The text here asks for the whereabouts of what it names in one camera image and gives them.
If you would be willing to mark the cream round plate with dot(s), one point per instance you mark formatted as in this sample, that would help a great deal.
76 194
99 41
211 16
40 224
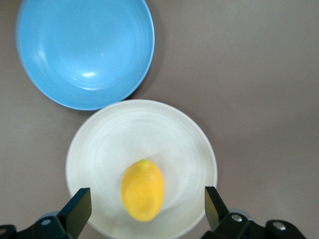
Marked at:
139 129

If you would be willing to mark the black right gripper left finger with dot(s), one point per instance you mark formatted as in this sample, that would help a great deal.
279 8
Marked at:
74 214

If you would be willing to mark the yellow lemon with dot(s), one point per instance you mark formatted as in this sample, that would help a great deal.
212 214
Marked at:
143 191

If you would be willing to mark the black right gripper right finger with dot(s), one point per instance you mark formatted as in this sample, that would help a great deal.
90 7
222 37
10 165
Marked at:
219 214

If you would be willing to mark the blue bowl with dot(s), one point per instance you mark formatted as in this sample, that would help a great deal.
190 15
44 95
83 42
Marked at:
84 49

